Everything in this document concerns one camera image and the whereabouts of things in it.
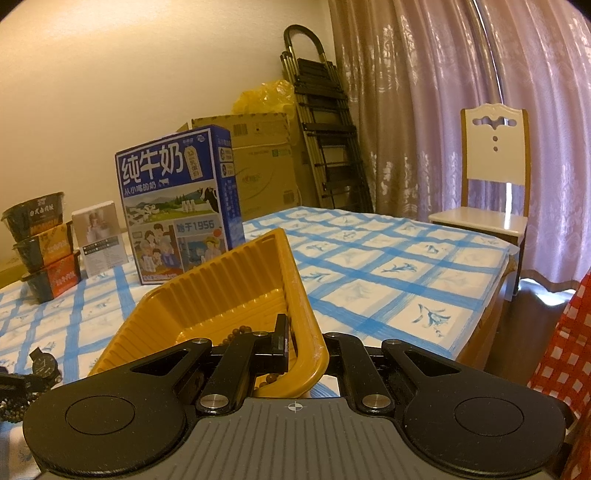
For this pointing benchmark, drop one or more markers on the brown cardboard box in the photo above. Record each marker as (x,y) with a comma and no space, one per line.
(268,161)

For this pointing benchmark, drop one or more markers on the blue milk carton box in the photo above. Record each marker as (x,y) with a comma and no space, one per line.
(171,203)

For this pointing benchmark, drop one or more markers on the pink patterned curtain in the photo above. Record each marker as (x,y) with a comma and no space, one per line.
(425,92)

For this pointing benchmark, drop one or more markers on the black yellow instant food bowl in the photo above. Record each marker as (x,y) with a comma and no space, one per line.
(46,247)

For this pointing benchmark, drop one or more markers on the white card box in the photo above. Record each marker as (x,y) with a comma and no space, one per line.
(99,237)

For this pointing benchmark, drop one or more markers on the red checked cloth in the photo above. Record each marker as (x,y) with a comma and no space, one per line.
(565,360)

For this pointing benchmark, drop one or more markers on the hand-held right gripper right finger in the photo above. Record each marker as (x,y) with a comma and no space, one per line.
(339,345)

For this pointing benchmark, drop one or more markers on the blue checked tablecloth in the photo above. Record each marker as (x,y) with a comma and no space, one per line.
(369,272)

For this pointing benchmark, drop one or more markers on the yellow ribbed plastic tray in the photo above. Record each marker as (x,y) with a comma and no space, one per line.
(240,286)

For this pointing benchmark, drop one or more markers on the black folding ladder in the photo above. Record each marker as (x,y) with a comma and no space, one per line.
(323,110)

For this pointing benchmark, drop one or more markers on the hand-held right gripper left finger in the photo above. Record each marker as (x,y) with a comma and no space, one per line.
(282,339)

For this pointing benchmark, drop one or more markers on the black wrist watch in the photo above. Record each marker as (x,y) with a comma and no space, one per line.
(45,367)

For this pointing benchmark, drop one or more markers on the yellow plastic bag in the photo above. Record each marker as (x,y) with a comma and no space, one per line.
(263,97)

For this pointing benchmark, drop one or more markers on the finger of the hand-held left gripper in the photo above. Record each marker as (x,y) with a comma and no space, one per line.
(18,384)

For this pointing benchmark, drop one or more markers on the white wooden chair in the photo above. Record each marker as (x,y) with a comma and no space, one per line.
(491,152)

